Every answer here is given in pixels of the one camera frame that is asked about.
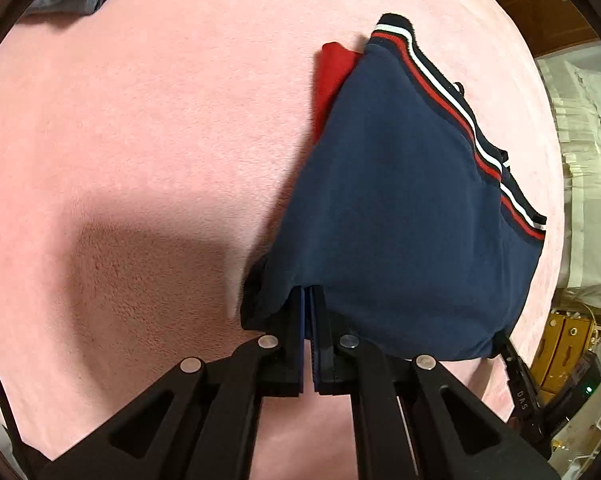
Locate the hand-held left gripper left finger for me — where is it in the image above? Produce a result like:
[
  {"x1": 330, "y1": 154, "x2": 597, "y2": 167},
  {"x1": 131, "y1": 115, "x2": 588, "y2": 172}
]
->
[{"x1": 39, "y1": 285, "x2": 306, "y2": 480}]

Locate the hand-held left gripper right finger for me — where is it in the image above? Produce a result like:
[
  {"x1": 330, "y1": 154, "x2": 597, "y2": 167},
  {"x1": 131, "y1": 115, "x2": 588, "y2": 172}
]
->
[{"x1": 306, "y1": 285, "x2": 561, "y2": 480}]

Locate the navy and red baseball jacket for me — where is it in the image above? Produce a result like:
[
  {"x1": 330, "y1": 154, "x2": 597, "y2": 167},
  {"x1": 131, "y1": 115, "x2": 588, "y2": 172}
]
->
[{"x1": 239, "y1": 12, "x2": 548, "y2": 362}]

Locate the yellow wooden cabinet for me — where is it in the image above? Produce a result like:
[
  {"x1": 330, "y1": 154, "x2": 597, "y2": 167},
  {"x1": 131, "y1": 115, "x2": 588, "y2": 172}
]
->
[{"x1": 539, "y1": 310, "x2": 601, "y2": 393}]

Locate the lace covered furniture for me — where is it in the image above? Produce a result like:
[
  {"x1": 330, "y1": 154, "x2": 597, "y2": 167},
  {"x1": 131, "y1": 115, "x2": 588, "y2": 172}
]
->
[{"x1": 534, "y1": 55, "x2": 601, "y2": 318}]

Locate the pink fleece bed blanket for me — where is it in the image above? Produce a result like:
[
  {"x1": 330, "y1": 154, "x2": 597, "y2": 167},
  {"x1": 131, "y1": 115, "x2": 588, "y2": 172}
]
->
[{"x1": 0, "y1": 0, "x2": 570, "y2": 480}]

